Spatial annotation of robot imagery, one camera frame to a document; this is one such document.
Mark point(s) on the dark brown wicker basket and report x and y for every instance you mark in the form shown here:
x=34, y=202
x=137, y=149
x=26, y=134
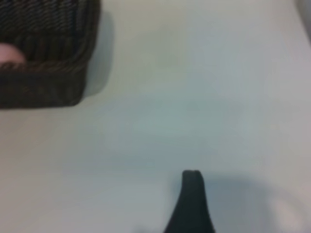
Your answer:
x=48, y=80

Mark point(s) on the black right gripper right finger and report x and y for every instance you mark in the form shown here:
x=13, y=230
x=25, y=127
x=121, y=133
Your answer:
x=201, y=213

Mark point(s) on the pink peach with green leaf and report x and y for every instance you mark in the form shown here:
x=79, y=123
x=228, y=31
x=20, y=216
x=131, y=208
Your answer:
x=9, y=54

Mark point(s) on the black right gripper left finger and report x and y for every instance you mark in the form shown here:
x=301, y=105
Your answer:
x=184, y=211

